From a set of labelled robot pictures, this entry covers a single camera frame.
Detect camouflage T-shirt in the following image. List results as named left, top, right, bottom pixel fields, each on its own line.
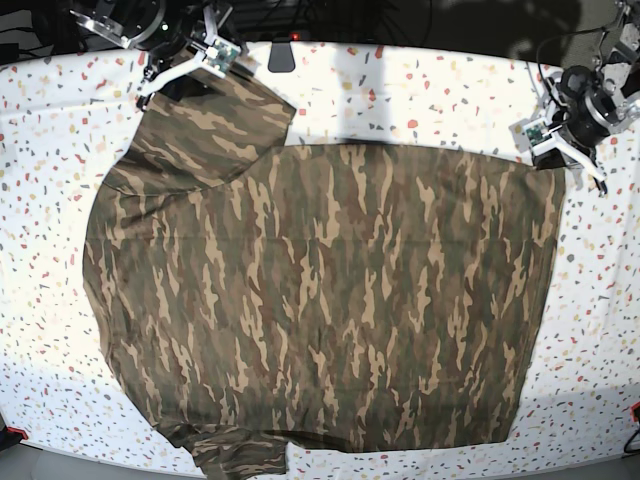
left=83, top=70, right=565, bottom=479

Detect terrazzo pattern table cloth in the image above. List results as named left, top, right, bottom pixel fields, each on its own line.
left=1, top=42, right=639, bottom=479

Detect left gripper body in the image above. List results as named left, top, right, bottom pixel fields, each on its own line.
left=547, top=67, right=620, bottom=150

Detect black cables behind table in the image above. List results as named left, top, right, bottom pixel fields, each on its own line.
left=164, top=0, right=436, bottom=44

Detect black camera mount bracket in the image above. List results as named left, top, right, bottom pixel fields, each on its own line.
left=267, top=41, right=296, bottom=74

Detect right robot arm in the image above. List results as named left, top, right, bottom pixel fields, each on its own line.
left=70, top=0, right=242, bottom=110

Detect red black clamp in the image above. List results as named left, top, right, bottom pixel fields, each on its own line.
left=1, top=426, right=28, bottom=443

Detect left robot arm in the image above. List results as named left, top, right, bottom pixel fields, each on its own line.
left=522, top=1, right=639, bottom=196

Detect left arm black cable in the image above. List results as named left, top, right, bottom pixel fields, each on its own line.
left=534, top=24, right=616, bottom=76

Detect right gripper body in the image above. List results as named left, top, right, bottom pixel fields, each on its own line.
left=144, top=19, right=207, bottom=75

